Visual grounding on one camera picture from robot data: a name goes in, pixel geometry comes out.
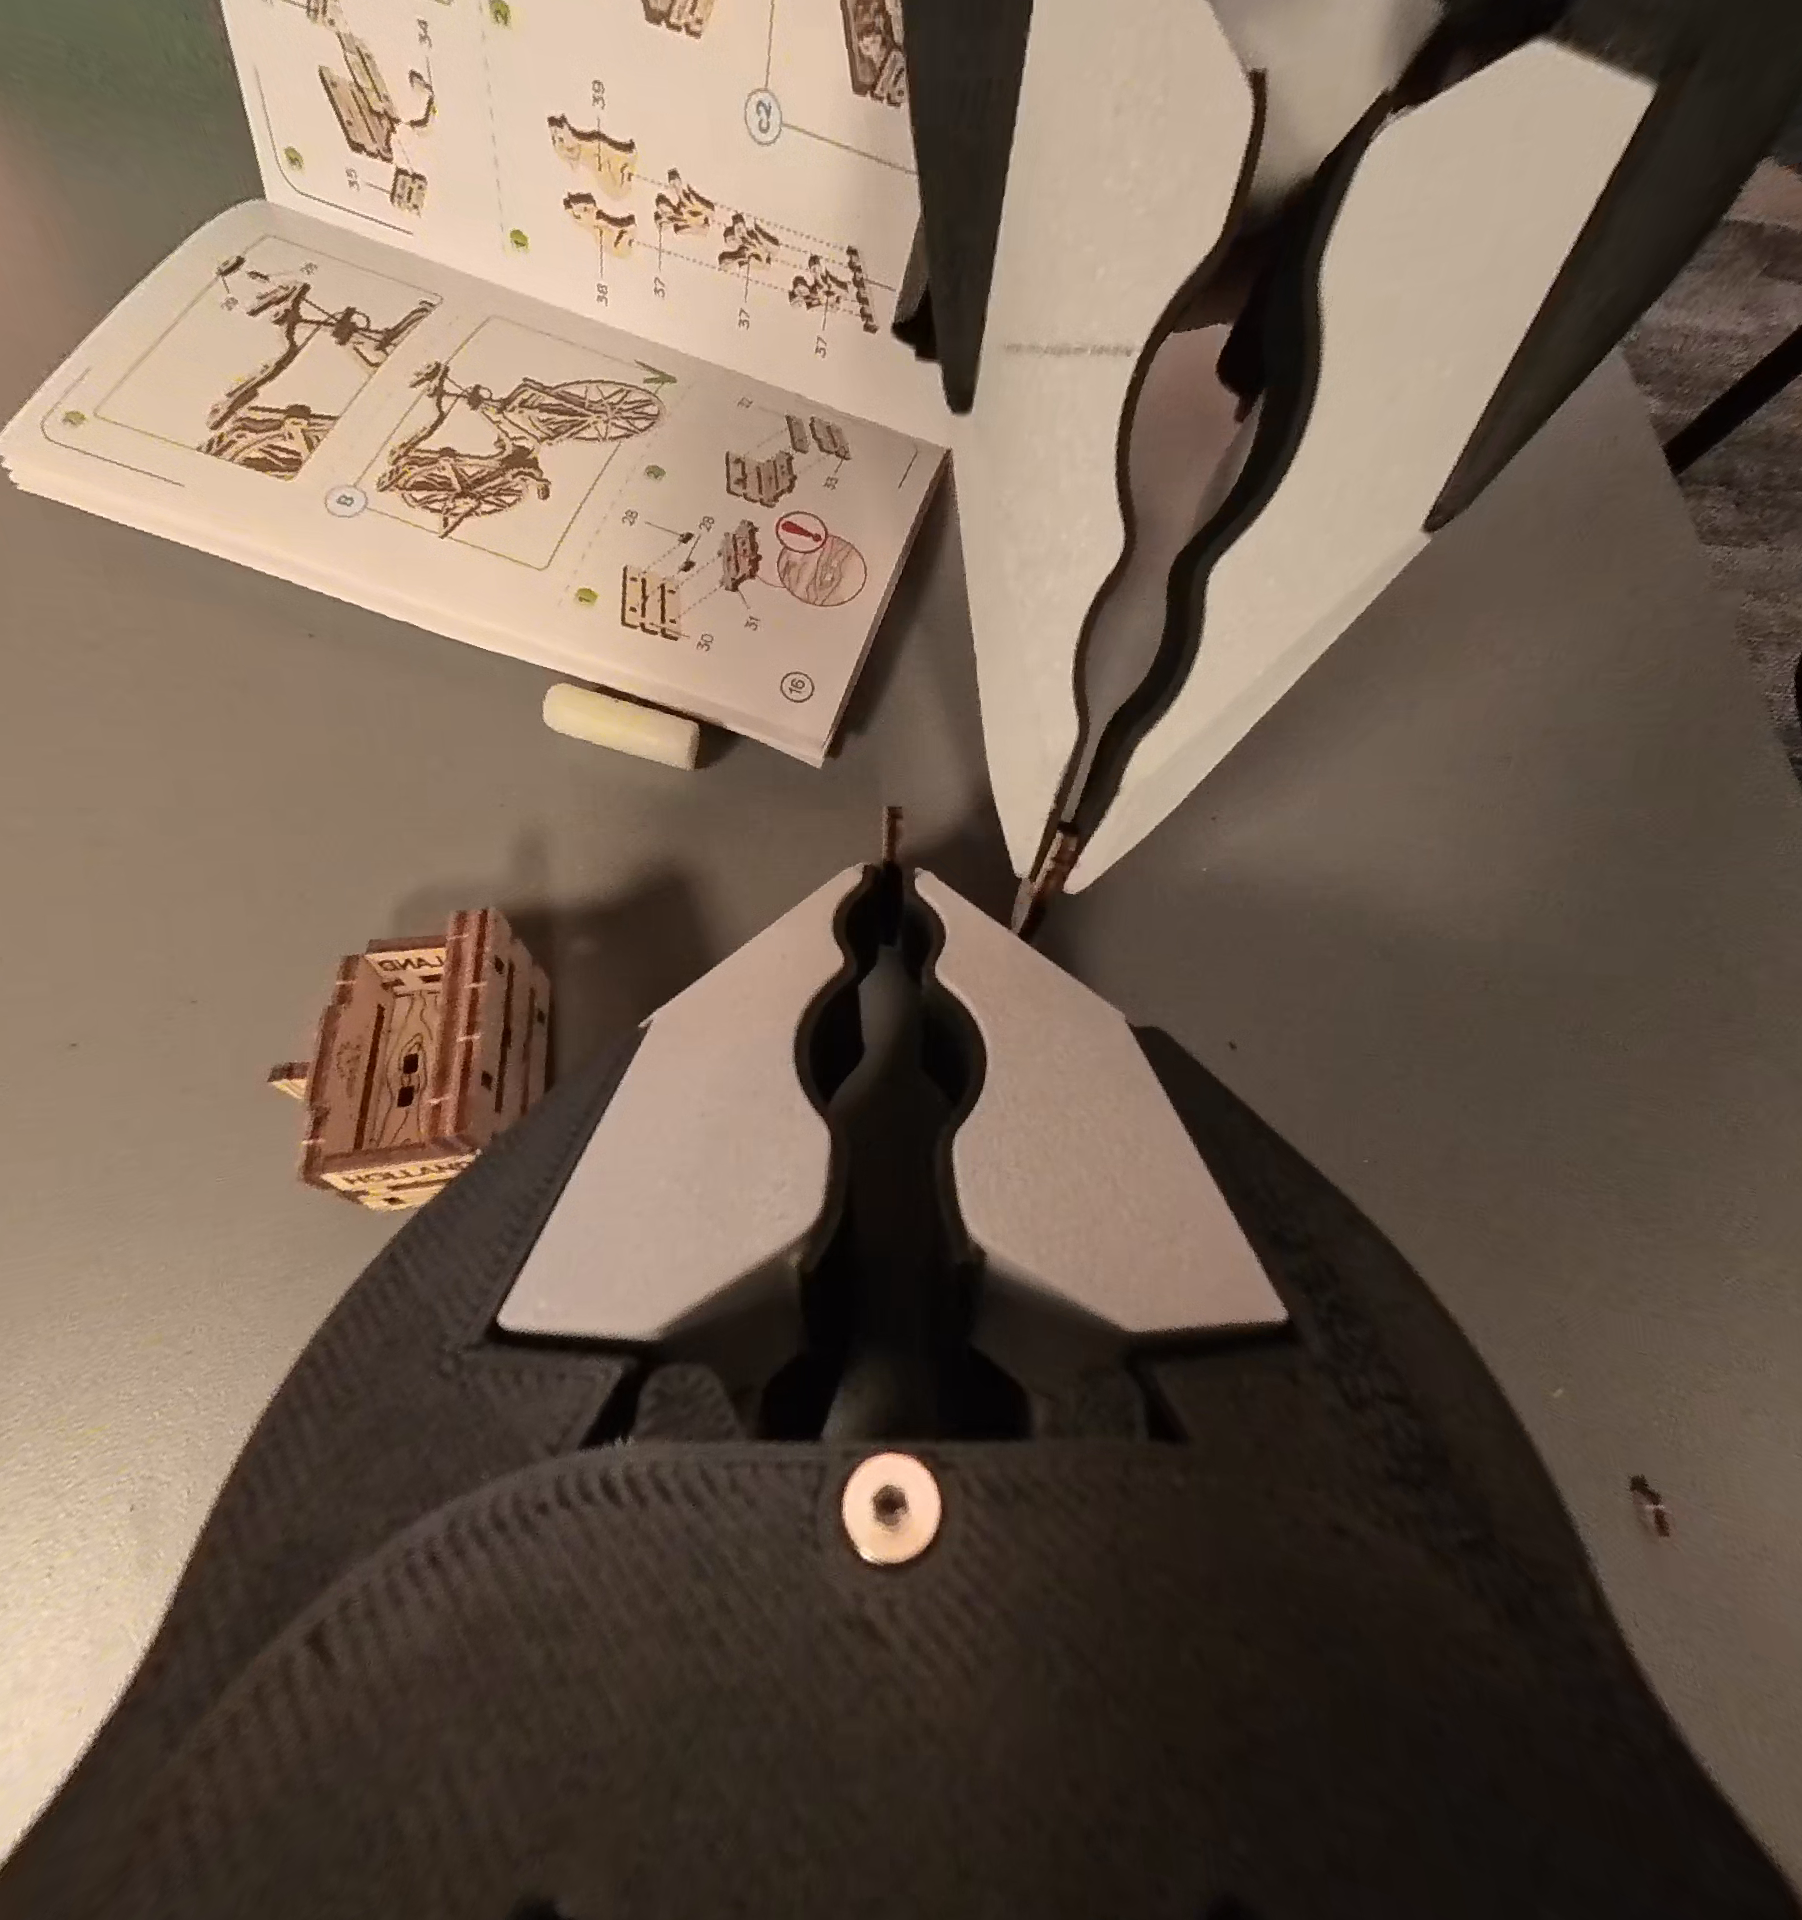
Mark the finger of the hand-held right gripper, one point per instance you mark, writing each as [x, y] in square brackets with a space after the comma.
[1441, 331]
[1081, 300]

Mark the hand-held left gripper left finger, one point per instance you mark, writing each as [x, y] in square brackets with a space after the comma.
[661, 1184]

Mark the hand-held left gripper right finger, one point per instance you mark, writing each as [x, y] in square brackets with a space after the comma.
[1128, 1184]

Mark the wavy wooden model part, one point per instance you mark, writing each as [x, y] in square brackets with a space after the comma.
[893, 840]

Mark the small wooden crate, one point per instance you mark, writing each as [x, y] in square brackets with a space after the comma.
[420, 1050]

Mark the pale wax stick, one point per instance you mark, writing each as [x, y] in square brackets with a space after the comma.
[615, 730]

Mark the instruction booklet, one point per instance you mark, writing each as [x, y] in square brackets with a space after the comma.
[391, 150]

